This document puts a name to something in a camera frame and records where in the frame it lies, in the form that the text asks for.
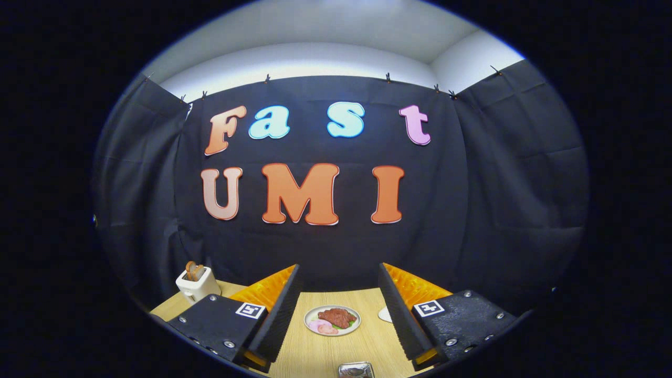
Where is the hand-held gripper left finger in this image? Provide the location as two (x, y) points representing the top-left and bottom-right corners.
(167, 264), (303, 373)

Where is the brown meat steak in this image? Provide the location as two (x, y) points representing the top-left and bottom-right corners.
(318, 309), (358, 329)

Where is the perforated metal drainer basket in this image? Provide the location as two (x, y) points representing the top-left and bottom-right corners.
(338, 361), (375, 378)

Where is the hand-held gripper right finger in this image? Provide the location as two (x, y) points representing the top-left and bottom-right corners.
(378, 262), (526, 372)

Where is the black backdrop cloth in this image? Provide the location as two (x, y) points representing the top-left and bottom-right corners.
(92, 59), (590, 316)

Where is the white round dinner plate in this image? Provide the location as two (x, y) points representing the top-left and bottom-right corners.
(304, 306), (361, 337)

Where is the white toaster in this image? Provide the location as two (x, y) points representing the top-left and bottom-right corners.
(175, 265), (222, 304)

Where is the row of black cloth clips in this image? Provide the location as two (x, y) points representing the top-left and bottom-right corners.
(150, 64), (505, 100)

